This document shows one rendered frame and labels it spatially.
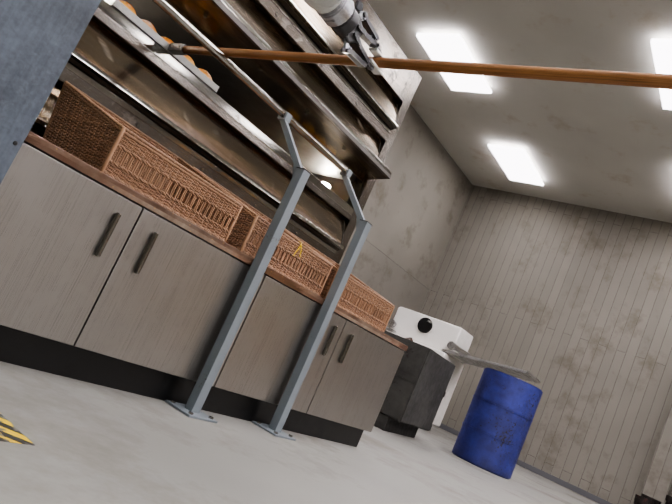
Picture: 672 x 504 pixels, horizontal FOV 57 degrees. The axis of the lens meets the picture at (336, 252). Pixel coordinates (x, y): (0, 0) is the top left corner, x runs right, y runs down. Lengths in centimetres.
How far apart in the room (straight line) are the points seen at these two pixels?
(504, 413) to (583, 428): 453
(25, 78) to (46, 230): 57
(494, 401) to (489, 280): 559
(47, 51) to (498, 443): 525
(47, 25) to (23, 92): 14
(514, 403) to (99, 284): 465
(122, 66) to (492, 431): 460
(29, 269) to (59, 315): 17
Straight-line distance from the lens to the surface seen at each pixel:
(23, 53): 136
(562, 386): 1059
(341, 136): 318
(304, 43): 310
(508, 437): 603
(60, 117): 226
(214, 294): 219
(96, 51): 245
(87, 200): 185
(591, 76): 157
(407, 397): 508
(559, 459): 1046
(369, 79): 351
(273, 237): 223
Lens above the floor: 38
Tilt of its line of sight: 9 degrees up
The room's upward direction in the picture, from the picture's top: 24 degrees clockwise
